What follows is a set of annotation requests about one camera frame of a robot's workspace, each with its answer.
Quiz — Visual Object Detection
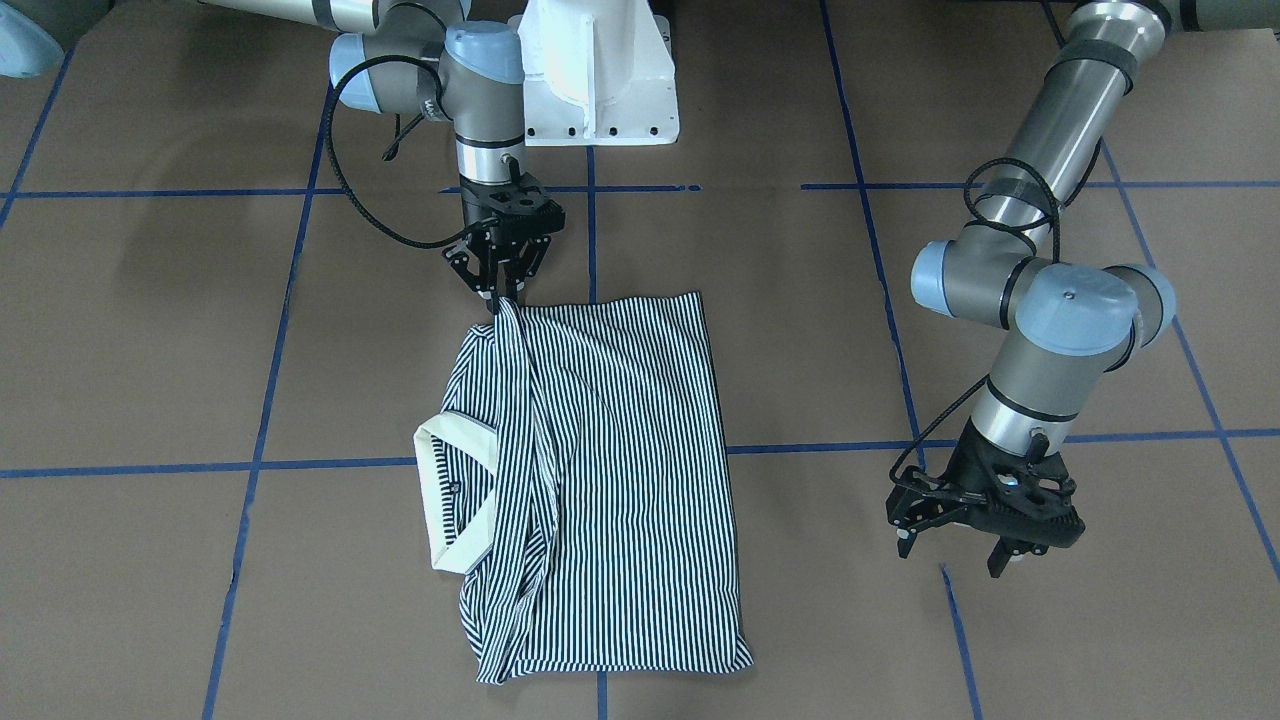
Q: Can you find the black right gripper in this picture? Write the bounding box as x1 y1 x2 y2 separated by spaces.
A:
443 179 550 313

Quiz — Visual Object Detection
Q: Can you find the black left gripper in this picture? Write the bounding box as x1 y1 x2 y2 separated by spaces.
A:
884 420 1051 559

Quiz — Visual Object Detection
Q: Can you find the navy white striped polo shirt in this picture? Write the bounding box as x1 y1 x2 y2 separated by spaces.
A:
413 292 753 685

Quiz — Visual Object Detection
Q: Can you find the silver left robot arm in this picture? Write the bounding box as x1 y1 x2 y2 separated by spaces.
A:
884 1 1277 577

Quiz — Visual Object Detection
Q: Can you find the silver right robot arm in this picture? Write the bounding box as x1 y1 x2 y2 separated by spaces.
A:
232 1 564 314

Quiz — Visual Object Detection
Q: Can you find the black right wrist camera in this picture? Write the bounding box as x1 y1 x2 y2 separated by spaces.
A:
479 181 566 243

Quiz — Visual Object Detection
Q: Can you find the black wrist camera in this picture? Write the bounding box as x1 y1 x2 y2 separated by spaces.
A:
987 436 1085 578
479 181 566 243

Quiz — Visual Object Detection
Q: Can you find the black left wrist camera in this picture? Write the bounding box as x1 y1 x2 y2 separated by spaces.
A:
987 436 1085 578

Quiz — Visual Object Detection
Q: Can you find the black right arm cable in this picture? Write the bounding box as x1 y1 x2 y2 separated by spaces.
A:
323 55 471 251

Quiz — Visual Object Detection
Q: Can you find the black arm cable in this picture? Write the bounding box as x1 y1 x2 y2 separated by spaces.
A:
323 55 471 251
888 158 1062 480

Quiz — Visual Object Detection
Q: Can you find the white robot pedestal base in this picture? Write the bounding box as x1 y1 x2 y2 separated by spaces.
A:
507 1 681 147

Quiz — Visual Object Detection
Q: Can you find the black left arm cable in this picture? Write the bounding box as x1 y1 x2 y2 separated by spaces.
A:
888 158 1062 480

